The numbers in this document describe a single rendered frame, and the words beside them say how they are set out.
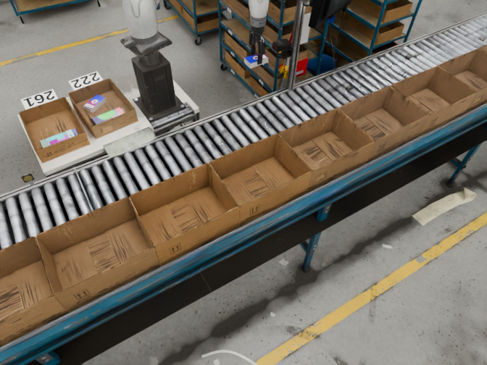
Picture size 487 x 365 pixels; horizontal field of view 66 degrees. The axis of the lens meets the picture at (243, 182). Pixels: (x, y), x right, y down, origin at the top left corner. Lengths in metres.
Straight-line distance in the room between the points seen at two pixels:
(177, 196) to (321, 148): 0.82
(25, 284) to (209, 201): 0.85
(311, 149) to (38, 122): 1.68
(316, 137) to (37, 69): 3.29
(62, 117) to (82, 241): 1.05
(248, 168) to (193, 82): 2.16
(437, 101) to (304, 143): 0.94
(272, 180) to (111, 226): 0.80
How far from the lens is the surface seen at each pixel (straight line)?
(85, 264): 1.78
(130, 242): 1.78
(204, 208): 1.81
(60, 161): 2.40
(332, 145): 2.14
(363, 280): 2.74
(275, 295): 2.57
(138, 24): 2.21
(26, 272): 1.86
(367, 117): 2.37
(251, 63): 2.37
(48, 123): 2.65
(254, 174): 1.94
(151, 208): 1.84
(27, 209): 2.25
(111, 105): 2.65
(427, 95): 2.68
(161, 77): 2.38
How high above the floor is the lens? 2.37
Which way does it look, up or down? 51 degrees down
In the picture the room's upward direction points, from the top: 1 degrees clockwise
